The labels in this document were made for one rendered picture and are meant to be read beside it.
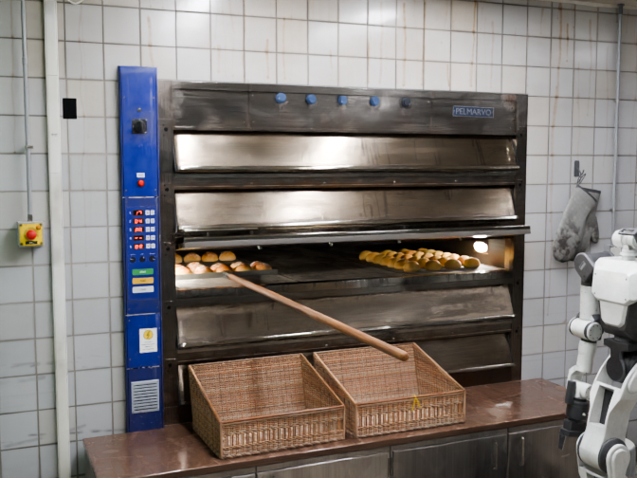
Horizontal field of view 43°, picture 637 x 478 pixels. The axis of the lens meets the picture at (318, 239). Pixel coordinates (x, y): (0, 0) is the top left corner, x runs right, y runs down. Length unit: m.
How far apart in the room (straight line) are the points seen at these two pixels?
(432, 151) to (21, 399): 2.22
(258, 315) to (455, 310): 1.06
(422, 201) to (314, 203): 0.58
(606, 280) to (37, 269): 2.29
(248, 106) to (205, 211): 0.51
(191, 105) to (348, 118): 0.76
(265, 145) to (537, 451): 1.89
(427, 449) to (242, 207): 1.35
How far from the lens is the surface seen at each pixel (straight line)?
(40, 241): 3.44
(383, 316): 4.00
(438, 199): 4.10
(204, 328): 3.68
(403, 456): 3.59
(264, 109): 3.71
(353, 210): 3.86
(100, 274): 3.55
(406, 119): 4.01
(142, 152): 3.52
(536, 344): 4.55
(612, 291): 3.32
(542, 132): 4.45
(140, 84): 3.53
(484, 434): 3.79
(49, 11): 3.53
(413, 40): 4.05
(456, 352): 4.27
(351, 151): 3.86
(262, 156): 3.68
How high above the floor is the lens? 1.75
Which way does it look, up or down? 5 degrees down
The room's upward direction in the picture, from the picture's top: straight up
